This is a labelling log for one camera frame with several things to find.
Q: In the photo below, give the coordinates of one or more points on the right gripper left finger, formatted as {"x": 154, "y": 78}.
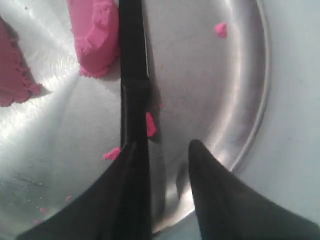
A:
{"x": 116, "y": 207}

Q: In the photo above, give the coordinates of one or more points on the pink putty lump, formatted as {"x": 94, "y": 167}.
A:
{"x": 16, "y": 81}

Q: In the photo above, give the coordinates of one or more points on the pink crumb upper right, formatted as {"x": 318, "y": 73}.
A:
{"x": 221, "y": 30}

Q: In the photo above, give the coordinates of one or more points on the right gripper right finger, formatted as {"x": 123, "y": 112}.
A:
{"x": 227, "y": 209}

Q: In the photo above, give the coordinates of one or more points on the pink crumb lower right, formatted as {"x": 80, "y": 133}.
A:
{"x": 113, "y": 154}

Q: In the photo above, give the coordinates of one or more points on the pink crumb near handle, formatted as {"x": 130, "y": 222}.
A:
{"x": 150, "y": 125}

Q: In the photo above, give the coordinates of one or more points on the black kitchen knife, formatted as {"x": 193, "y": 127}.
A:
{"x": 133, "y": 75}

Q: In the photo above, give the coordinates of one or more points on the round stainless steel plate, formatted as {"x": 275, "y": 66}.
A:
{"x": 204, "y": 87}

